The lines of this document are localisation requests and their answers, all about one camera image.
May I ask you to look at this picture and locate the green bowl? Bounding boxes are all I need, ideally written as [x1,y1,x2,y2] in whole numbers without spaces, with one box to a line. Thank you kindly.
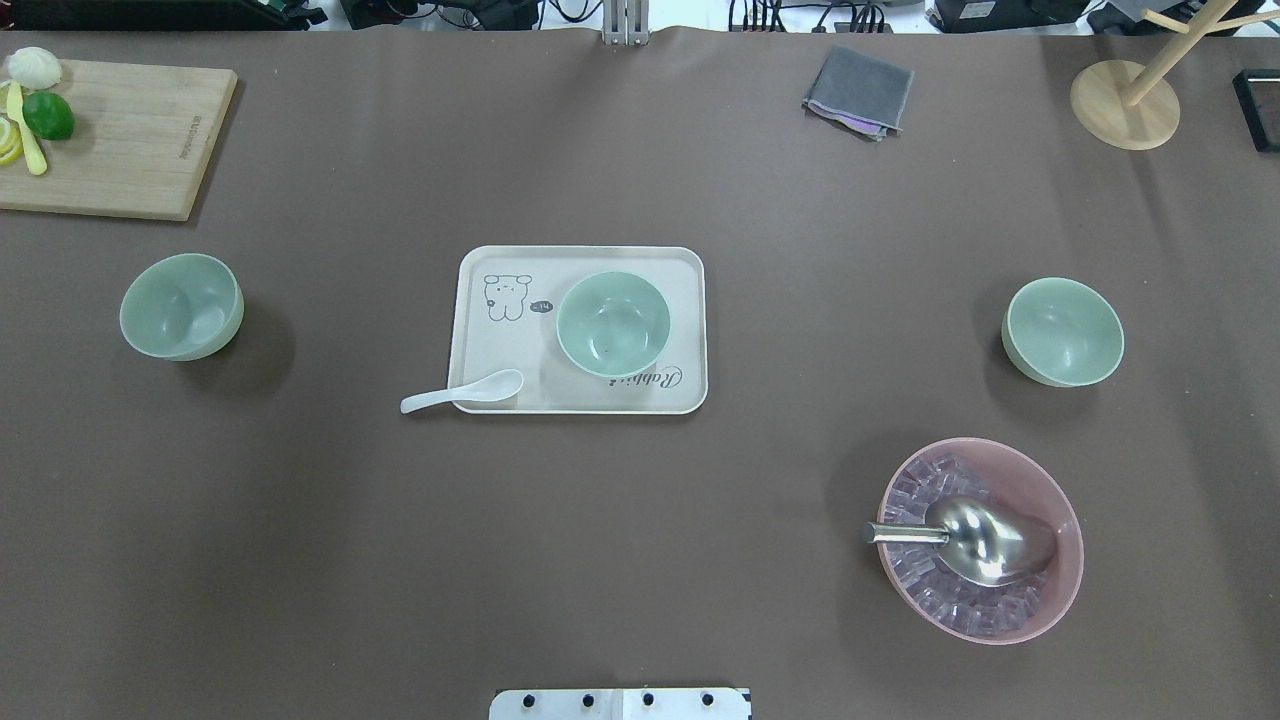
[119,252,244,361]
[556,272,672,379]
[1001,277,1125,388]

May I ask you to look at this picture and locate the beige cartoon serving tray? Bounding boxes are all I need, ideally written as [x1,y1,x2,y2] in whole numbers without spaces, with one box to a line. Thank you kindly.
[447,245,709,415]

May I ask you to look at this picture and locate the white ceramic spoon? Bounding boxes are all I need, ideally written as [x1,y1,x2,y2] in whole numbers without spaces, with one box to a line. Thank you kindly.
[399,369,524,414]

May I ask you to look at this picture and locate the grey folded cloth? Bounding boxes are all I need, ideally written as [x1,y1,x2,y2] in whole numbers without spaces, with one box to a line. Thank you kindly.
[803,47,915,142]

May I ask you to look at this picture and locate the pink bowl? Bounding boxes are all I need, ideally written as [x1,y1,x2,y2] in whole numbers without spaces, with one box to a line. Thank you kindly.
[876,438,1084,646]

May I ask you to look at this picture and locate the metal scoop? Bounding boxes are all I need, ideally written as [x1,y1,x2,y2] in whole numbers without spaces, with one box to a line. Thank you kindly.
[861,496,1057,587]

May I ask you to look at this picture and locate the clear ice cubes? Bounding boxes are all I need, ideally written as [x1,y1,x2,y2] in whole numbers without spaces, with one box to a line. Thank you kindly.
[879,454,1048,638]

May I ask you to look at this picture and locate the wooden mug tree stand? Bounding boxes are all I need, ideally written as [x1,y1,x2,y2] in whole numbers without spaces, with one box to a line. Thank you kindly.
[1070,1,1279,151]

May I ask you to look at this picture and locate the wooden cutting board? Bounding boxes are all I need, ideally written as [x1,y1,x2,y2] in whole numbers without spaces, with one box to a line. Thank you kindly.
[1,59,238,222]

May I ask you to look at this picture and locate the yellow plastic knife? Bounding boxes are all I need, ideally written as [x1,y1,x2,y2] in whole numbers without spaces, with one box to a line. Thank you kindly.
[5,81,49,176]

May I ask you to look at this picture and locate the green lime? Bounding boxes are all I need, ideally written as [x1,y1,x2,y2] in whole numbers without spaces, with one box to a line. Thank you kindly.
[22,91,76,141]

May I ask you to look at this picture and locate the lemon slice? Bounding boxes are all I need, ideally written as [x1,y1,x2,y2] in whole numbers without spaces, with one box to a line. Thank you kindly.
[0,117,24,167]

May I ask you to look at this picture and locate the white garlic bulb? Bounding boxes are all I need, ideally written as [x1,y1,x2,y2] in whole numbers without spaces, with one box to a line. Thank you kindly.
[4,46,64,90]

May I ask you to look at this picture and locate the black tray object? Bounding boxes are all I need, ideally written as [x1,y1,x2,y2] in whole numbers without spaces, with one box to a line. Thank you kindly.
[1231,69,1279,152]

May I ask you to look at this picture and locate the metal frame post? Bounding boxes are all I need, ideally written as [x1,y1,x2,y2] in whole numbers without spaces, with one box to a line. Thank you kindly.
[602,0,650,46]

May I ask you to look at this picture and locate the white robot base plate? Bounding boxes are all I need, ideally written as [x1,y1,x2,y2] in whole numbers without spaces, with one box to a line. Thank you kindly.
[488,687,753,719]

